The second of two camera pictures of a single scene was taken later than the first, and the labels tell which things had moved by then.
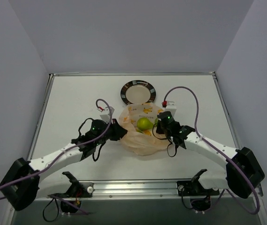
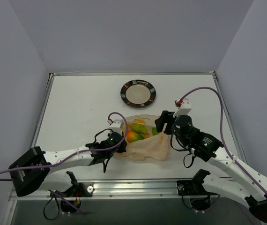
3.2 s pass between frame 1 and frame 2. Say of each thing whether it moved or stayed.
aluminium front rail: stayed
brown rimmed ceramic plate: stayed
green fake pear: moved
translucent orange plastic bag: moved
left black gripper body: moved
